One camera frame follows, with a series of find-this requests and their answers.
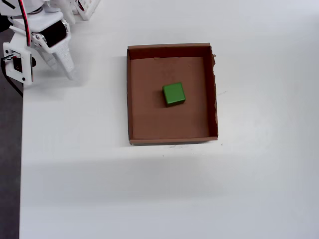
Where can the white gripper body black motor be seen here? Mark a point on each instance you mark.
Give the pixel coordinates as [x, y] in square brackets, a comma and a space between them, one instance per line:
[55, 35]

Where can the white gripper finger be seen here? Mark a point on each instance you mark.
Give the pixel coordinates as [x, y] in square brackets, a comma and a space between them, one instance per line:
[66, 62]
[49, 59]

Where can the green cube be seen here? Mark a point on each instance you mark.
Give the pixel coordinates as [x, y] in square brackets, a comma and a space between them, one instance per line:
[174, 93]

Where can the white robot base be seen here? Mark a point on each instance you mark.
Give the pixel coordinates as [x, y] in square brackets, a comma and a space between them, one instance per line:
[87, 8]

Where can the brown cardboard box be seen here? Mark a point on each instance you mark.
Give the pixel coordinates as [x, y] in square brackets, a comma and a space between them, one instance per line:
[169, 124]

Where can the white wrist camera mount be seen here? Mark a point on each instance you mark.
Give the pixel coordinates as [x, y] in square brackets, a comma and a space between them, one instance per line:
[21, 72]

